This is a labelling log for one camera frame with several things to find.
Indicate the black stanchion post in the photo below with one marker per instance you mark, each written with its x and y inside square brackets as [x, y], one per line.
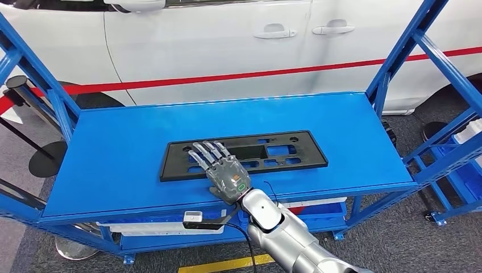
[17, 82]

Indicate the white car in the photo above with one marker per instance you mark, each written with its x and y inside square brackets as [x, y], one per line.
[226, 56]

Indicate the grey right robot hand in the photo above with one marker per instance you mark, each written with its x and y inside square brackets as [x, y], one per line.
[226, 177]

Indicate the red part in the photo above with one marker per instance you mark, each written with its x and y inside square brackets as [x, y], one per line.
[297, 210]

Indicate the black plastic panel part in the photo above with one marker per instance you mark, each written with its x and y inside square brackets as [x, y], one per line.
[301, 162]

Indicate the black ribbed part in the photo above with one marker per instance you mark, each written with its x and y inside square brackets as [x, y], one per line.
[389, 133]

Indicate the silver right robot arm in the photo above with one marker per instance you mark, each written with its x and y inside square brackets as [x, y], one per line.
[293, 241]

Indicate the black round base stanchion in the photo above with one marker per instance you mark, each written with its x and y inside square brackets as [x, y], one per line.
[47, 162]
[433, 132]

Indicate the blue wheeled shelf rack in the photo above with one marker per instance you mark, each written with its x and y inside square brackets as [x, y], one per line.
[468, 184]

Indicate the white car side mirror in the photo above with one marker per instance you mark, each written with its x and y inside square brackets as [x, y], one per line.
[135, 5]

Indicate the yellow floor tape square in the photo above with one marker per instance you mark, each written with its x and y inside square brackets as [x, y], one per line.
[226, 263]

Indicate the blue metal shelf rack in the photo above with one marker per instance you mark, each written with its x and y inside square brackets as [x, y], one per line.
[113, 150]

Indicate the red barrier belt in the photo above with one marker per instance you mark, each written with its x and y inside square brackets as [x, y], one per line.
[188, 80]

